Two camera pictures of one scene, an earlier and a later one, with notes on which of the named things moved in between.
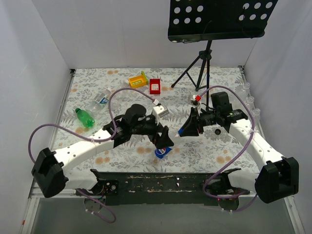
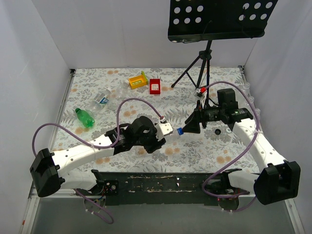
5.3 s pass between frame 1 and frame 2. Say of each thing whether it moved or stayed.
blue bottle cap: stayed
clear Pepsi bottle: moved
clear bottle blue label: stayed
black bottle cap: stayed
